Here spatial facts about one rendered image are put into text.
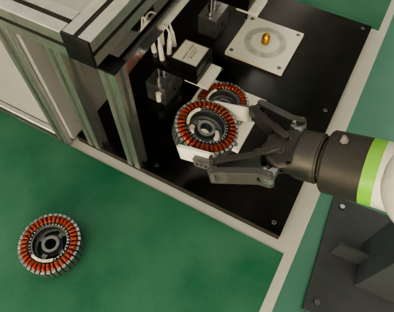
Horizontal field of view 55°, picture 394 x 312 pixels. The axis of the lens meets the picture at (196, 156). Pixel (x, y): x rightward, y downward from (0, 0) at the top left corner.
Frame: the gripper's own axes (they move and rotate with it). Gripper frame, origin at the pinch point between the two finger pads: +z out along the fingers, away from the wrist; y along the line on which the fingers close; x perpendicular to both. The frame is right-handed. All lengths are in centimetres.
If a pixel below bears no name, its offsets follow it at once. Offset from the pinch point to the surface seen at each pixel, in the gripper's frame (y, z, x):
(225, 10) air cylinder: 39.5, 18.2, 1.3
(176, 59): 10.4, 11.8, 6.1
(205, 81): 12.1, 7.5, 0.6
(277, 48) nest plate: 38.9, 4.8, -7.6
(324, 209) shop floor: 56, -2, -91
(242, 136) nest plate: 11.9, 1.0, -12.1
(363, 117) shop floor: 109, -2, -85
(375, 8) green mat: 71, -10, -12
